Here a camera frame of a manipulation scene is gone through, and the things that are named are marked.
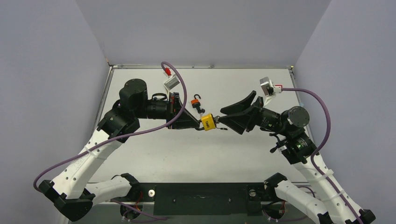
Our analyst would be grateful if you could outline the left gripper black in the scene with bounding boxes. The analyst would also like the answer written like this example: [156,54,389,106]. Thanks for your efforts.
[134,92,200,129]

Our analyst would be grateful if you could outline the yellow padlock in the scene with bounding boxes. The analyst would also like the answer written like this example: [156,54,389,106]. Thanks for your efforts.
[195,113,217,131]

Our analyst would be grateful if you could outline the yellow padlock keys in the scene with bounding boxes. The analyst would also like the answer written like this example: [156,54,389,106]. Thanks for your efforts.
[214,116,228,131]

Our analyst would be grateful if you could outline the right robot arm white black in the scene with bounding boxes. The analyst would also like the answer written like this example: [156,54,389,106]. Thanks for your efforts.
[215,87,375,224]

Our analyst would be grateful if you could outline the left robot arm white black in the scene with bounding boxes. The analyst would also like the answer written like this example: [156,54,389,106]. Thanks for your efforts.
[38,79,200,222]

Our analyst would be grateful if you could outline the orange padlock keys black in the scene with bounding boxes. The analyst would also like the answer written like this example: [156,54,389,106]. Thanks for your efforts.
[197,108,205,115]

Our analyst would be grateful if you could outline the orange padlock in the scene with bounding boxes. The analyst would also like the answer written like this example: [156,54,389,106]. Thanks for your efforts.
[191,94,201,109]

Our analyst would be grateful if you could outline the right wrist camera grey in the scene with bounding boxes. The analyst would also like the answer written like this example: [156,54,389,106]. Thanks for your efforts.
[260,77,282,106]

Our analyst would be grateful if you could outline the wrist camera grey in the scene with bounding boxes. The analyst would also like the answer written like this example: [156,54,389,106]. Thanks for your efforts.
[260,77,282,106]
[163,74,180,93]

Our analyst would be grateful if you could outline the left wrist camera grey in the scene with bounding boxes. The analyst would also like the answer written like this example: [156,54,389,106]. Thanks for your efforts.
[163,74,180,93]

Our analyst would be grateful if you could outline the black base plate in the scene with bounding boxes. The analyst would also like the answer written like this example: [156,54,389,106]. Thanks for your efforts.
[121,182,284,216]

